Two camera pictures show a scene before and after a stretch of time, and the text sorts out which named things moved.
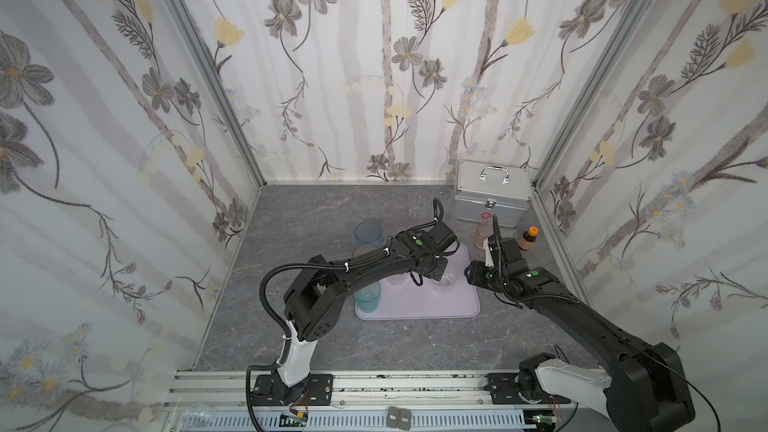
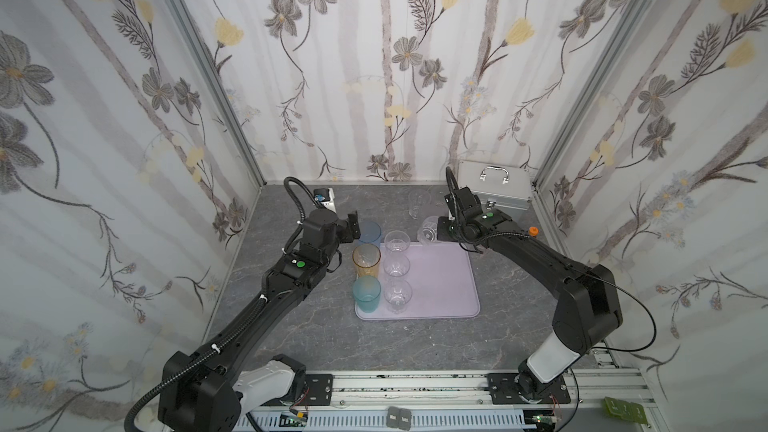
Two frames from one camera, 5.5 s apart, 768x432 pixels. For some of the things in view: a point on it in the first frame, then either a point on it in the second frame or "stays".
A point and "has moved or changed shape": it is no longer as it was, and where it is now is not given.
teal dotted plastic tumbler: (367, 299) stays
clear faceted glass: (446, 281) → (397, 293)
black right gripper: (491, 270) → (447, 230)
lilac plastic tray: (408, 300) stays
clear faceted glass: (398, 279) has moved or changed shape
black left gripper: (434, 264) → (349, 228)
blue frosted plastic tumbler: (369, 232) stays
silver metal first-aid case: (484, 190) stays
